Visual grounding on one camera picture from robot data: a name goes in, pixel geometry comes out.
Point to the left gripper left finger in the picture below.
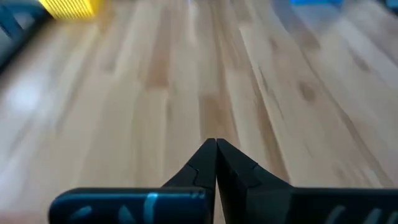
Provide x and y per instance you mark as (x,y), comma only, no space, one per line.
(124,205)

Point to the black table edge frame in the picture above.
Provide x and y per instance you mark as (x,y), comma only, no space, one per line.
(31,7)

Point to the blue plastic basket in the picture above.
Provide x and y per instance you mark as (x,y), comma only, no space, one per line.
(314,2)

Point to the yellow plastic basket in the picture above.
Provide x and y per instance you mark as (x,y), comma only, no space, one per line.
(71,7)

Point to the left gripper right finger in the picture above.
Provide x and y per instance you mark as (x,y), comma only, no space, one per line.
(311,207)

